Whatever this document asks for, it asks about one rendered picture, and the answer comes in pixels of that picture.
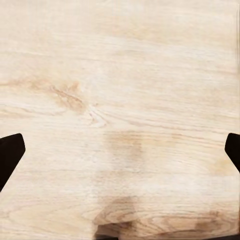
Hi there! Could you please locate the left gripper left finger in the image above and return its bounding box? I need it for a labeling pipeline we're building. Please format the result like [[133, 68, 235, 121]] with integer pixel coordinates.
[[0, 133, 26, 192]]

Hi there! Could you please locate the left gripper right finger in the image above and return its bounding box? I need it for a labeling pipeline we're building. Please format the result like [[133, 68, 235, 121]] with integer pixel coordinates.
[[224, 132, 240, 172]]

